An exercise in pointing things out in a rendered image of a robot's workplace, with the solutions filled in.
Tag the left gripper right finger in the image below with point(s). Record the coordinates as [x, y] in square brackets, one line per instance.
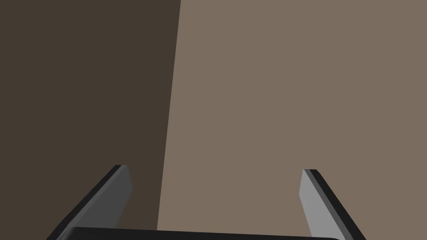
[322, 210]

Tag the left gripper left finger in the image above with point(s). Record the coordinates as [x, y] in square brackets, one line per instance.
[110, 200]

